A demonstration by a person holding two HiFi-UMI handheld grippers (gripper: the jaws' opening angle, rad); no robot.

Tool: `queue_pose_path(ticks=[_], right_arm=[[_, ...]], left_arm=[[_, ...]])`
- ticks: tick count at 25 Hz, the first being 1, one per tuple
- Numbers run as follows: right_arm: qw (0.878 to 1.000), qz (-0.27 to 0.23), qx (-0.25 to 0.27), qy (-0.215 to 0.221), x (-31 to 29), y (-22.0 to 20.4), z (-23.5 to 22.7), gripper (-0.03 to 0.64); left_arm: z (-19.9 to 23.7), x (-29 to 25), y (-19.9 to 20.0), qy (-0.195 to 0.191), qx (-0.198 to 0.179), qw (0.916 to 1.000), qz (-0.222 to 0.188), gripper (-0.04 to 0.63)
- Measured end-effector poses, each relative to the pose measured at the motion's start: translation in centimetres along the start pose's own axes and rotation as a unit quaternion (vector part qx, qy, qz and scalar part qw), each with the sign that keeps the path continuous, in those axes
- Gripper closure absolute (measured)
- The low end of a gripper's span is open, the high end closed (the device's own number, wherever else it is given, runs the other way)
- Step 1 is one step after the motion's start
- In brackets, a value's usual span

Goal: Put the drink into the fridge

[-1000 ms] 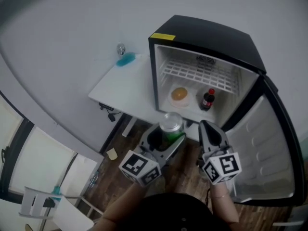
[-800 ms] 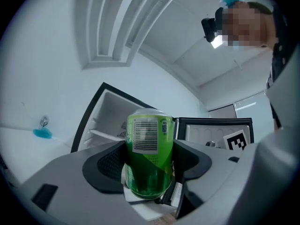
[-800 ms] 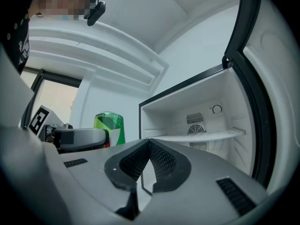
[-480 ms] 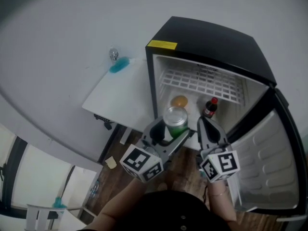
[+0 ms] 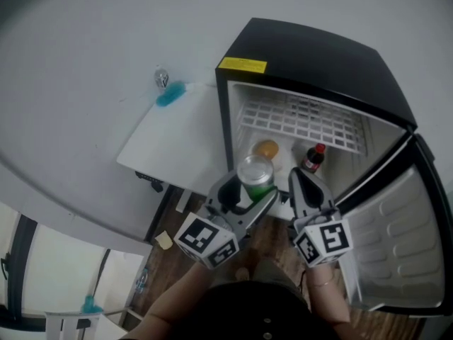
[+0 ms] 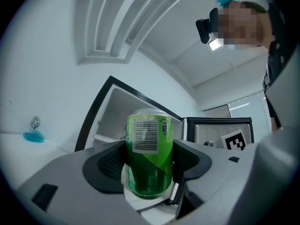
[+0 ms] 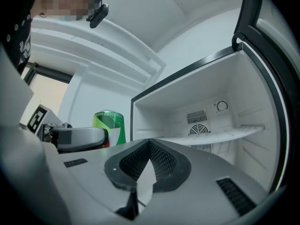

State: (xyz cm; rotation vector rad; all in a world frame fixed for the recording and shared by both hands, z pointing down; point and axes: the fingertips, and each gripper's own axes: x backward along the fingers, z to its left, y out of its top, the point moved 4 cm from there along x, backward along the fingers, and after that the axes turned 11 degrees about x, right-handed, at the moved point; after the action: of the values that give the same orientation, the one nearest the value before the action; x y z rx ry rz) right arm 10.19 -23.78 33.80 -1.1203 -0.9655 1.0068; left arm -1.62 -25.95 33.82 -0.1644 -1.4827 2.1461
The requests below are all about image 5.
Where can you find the yellow fridge label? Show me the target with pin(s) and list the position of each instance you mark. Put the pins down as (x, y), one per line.
(242, 64)

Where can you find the blue duster brush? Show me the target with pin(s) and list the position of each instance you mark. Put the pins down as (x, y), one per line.
(170, 95)

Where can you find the person's olive trouser leg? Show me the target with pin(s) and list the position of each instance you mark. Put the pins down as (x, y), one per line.
(272, 275)

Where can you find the person's right forearm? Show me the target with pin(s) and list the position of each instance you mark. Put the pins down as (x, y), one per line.
(327, 299)

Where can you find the person's black top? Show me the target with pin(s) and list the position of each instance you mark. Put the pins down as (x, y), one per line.
(240, 314)

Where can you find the black mini fridge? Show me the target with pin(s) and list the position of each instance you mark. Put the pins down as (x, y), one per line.
(318, 62)

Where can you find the black table control box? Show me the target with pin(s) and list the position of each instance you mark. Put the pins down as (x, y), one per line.
(150, 179)

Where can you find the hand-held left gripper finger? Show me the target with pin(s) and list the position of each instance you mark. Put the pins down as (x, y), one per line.
(264, 207)
(214, 193)

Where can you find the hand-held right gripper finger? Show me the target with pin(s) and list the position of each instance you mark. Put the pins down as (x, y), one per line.
(298, 193)
(320, 195)

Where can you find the white table leg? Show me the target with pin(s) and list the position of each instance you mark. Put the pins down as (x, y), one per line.
(184, 201)

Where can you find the white stand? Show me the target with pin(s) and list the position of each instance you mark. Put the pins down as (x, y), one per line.
(70, 326)

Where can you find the clear crumpled plastic bottle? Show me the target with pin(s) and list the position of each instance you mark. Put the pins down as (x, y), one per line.
(142, 280)

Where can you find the dark soda bottle red cap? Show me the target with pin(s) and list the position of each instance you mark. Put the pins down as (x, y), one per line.
(313, 159)

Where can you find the green drink can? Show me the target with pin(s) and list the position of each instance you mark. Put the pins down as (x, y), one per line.
(255, 175)

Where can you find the white side table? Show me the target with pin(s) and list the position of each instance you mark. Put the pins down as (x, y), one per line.
(177, 136)

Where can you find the person's left forearm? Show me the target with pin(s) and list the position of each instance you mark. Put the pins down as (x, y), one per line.
(177, 296)

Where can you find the pale yellow sponge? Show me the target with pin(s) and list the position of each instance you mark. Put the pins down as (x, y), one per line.
(164, 240)

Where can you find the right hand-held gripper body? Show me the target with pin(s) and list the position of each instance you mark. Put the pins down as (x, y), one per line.
(329, 239)

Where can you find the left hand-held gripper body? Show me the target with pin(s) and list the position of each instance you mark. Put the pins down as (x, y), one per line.
(203, 237)

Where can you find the black window frame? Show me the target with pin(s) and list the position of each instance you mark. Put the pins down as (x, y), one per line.
(21, 260)

